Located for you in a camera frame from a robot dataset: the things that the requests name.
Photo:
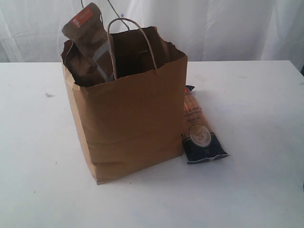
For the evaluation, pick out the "spaghetti pasta packet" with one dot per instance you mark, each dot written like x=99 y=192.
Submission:
x=198 y=139

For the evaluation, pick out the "brown pouch with orange label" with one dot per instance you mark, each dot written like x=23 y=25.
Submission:
x=87 y=54

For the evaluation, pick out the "white backdrop curtain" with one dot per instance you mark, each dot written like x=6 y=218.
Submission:
x=206 y=30

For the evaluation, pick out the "brown paper bag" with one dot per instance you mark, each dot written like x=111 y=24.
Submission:
x=134 y=121

